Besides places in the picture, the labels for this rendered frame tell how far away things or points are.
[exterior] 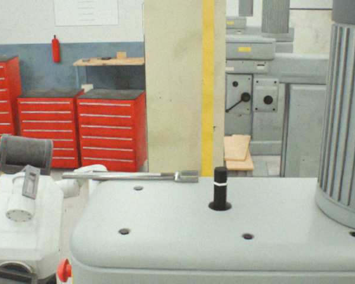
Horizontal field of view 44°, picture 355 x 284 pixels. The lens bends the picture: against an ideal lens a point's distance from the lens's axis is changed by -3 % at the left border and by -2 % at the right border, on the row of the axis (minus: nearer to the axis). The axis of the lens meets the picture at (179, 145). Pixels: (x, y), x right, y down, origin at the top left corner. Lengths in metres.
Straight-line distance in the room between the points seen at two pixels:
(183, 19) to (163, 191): 1.68
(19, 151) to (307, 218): 0.90
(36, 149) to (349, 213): 0.95
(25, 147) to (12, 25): 9.19
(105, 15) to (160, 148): 7.52
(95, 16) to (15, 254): 8.89
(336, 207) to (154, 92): 1.84
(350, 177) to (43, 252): 0.81
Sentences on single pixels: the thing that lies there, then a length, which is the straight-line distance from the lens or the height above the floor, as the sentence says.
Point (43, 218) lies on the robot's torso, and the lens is 1.23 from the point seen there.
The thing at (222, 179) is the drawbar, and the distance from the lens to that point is 0.67.
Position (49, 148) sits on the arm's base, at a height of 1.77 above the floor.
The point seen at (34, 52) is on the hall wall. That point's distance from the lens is 10.37.
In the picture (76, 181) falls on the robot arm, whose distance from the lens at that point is 1.61.
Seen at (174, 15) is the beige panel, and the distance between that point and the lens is 2.35.
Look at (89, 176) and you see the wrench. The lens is 0.81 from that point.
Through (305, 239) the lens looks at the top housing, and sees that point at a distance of 0.63.
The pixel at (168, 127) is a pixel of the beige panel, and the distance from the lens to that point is 2.46.
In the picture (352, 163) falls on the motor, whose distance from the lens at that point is 0.64.
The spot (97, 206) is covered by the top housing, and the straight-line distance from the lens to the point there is 0.71.
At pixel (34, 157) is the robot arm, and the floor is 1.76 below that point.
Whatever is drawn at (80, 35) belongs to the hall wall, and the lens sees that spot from 10.01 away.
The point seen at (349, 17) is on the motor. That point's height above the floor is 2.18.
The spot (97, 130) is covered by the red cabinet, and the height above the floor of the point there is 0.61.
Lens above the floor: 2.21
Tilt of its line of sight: 19 degrees down
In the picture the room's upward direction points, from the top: 1 degrees counter-clockwise
